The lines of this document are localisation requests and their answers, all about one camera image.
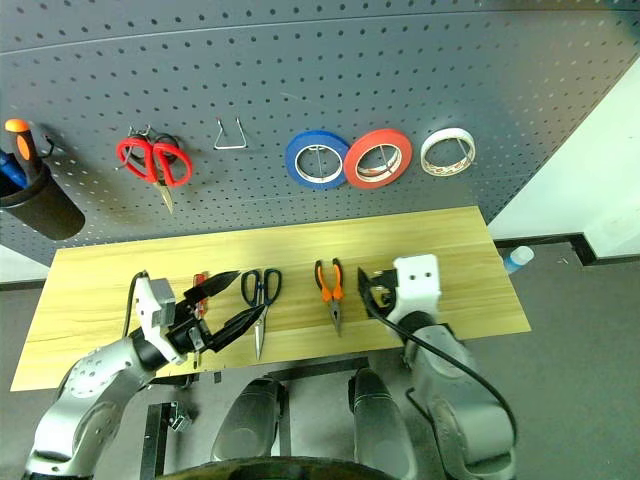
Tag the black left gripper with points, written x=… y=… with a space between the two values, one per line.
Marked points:
x=187 y=330

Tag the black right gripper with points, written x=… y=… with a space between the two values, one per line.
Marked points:
x=387 y=292

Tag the orange black pliers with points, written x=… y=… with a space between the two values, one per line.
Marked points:
x=328 y=295

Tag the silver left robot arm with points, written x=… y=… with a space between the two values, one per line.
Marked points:
x=90 y=395

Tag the red tape roll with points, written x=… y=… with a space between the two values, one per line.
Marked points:
x=351 y=167

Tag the blue tape roll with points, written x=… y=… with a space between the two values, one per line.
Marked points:
x=291 y=162

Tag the white tape roll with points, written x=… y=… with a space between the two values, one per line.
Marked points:
x=446 y=135

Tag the dark grey pegboard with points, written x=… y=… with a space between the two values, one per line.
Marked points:
x=320 y=75

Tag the grey rounded shell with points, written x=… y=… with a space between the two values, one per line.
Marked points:
x=247 y=425
x=380 y=425

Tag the blue capped plastic bottle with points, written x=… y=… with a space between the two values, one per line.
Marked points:
x=517 y=260

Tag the black curved rim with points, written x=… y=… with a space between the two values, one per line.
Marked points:
x=280 y=470

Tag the metal scissors hook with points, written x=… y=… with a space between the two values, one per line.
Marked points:
x=139 y=131

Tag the black cup holder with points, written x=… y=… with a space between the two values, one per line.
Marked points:
x=47 y=210

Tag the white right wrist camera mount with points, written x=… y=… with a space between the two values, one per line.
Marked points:
x=420 y=290

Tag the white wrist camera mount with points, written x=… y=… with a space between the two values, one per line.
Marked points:
x=420 y=290
x=145 y=300

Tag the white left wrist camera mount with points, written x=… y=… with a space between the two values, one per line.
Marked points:
x=145 y=300

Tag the small metal bracket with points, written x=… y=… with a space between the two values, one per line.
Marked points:
x=180 y=419

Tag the black metal table frame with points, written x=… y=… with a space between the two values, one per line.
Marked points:
x=155 y=440

